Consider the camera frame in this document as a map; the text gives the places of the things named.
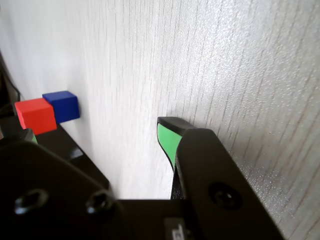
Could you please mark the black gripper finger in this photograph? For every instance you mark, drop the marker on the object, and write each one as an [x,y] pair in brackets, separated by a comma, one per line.
[50,195]
[215,180]

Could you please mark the red cube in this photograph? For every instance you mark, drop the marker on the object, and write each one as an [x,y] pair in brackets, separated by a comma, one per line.
[37,115]

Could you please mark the blue cube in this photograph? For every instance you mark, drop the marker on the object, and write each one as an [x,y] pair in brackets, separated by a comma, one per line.
[66,107]

